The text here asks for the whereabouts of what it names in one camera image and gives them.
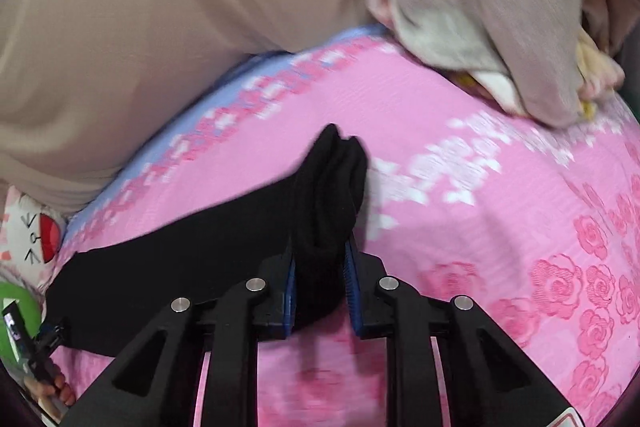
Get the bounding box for pink floral bed sheet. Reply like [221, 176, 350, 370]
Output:
[42, 24, 640, 427]

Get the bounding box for green round object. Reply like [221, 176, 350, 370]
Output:
[0, 282, 43, 358]

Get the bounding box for white cartoon face pillow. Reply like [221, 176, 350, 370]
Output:
[0, 184, 68, 288]

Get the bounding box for beige cushion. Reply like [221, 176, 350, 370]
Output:
[0, 0, 386, 215]

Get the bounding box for person's left hand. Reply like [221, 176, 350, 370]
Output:
[24, 371, 77, 422]

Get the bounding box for black pants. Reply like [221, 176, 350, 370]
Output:
[42, 123, 371, 358]

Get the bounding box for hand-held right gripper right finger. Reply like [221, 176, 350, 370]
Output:
[344, 236, 587, 427]

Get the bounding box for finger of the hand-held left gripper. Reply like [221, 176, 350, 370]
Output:
[39, 318, 71, 352]

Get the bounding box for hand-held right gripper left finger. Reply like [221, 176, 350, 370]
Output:
[60, 252, 297, 427]

